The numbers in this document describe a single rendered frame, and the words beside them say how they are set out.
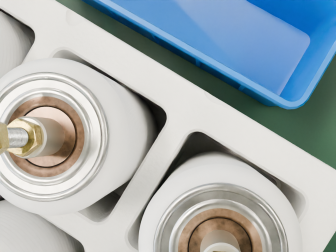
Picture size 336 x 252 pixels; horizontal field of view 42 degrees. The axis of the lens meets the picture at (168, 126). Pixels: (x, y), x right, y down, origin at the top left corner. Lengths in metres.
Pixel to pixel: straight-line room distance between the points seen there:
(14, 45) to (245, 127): 0.19
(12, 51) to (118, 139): 0.14
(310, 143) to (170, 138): 0.23
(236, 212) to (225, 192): 0.01
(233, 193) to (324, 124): 0.28
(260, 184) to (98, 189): 0.09
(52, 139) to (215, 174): 0.09
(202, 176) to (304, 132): 0.27
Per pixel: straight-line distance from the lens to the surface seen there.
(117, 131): 0.26
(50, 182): 0.27
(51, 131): 0.25
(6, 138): 0.20
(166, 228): 0.26
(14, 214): 0.34
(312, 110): 0.52
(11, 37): 0.36
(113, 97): 0.26
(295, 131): 0.51
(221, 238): 0.24
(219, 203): 0.25
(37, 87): 0.27
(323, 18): 0.47
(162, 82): 0.33
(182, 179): 0.26
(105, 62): 0.33
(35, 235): 0.33
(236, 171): 0.26
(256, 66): 0.51
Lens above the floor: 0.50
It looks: 85 degrees down
